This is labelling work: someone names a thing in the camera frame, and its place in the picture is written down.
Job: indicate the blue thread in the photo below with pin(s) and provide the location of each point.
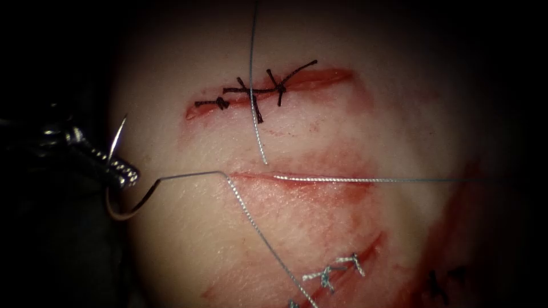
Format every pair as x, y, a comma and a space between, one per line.
257, 224

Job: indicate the black stitching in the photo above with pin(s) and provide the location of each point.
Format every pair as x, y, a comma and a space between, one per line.
257, 90
436, 286

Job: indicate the left arm needle driver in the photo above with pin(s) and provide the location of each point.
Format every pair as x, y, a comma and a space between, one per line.
64, 136

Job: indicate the left arm needle driver jaw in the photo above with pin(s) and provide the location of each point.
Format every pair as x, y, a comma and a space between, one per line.
114, 176
112, 163

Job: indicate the curved steel needle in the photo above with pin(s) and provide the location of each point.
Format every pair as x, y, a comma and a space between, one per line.
112, 211

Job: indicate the tissue pad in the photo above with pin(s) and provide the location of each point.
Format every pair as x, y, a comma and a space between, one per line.
325, 222

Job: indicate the blue stitching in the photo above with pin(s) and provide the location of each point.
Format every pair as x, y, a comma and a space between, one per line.
327, 274

